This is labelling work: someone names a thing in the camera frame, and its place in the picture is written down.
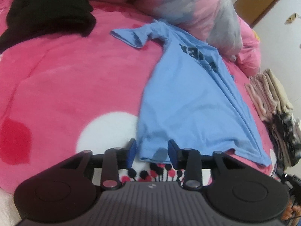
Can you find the pink floral fleece blanket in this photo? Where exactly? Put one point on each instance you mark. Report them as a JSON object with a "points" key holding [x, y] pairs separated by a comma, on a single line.
{"points": [[70, 75]]}

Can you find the dark patterned folded cloth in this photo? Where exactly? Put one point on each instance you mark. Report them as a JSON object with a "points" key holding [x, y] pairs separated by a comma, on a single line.
{"points": [[287, 139]]}

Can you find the wooden door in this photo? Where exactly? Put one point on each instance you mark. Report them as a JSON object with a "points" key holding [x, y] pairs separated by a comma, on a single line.
{"points": [[258, 2]]}

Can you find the blue t-shirt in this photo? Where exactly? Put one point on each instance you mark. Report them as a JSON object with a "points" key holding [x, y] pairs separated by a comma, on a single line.
{"points": [[188, 98]]}

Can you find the black garment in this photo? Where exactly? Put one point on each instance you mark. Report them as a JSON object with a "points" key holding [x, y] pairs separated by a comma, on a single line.
{"points": [[47, 14]]}

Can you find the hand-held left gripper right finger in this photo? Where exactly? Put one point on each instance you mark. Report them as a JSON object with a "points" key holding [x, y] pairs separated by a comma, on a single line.
{"points": [[172, 154]]}

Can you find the pink grey floral quilt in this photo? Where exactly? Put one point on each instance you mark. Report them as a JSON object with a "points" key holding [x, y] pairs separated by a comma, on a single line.
{"points": [[164, 4]]}

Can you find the wall hook rack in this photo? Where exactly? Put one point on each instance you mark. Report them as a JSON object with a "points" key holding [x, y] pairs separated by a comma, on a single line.
{"points": [[292, 18]]}

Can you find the beige folded cloth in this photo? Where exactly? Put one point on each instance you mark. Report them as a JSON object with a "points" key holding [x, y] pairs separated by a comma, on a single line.
{"points": [[279, 89]]}

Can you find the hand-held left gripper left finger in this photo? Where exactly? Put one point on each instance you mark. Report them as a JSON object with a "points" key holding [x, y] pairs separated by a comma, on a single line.
{"points": [[132, 153]]}

